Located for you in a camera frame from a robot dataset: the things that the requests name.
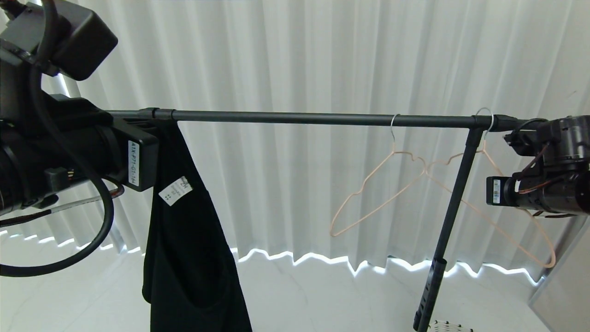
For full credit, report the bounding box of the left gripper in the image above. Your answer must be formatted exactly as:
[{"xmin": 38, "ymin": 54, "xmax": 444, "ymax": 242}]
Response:
[{"xmin": 0, "ymin": 95, "xmax": 160, "ymax": 217}]

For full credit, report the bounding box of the black sleeveless top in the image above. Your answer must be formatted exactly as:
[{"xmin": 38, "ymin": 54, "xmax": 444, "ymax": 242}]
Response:
[{"xmin": 142, "ymin": 122, "xmax": 253, "ymax": 332}]

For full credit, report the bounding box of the pink clothes hanger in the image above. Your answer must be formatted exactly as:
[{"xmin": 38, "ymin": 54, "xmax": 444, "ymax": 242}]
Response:
[
  {"xmin": 426, "ymin": 107, "xmax": 557, "ymax": 269},
  {"xmin": 330, "ymin": 114, "xmax": 429, "ymax": 238}
]

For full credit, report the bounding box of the black clothes rack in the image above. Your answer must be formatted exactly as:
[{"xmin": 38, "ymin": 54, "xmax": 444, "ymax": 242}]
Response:
[{"xmin": 108, "ymin": 107, "xmax": 549, "ymax": 332}]

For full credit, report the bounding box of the white laundry basket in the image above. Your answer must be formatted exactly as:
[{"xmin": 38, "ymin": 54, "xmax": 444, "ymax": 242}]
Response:
[{"xmin": 431, "ymin": 320, "xmax": 475, "ymax": 332}]

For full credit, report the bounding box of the white curtain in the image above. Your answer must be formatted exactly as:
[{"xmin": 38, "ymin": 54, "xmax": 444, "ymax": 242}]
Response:
[{"xmin": 0, "ymin": 0, "xmax": 590, "ymax": 284}]

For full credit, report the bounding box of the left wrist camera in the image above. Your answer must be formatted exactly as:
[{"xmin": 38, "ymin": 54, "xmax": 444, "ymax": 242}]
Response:
[{"xmin": 0, "ymin": 0, "xmax": 118, "ymax": 120}]

